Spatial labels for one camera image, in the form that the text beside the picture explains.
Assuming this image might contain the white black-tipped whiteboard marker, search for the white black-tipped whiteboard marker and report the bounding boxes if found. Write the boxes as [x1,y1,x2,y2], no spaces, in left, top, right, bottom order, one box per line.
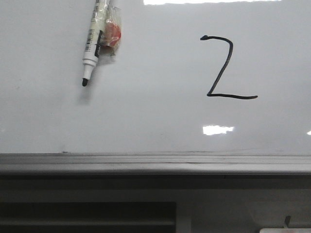
[82,0,122,87]

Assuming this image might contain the white glossy whiteboard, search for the white glossy whiteboard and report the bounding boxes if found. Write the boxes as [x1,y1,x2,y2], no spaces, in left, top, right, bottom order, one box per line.
[0,0,311,155]

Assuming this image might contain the grey aluminium marker tray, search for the grey aluminium marker tray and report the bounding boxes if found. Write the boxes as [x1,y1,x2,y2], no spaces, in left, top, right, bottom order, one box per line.
[0,152,311,176]

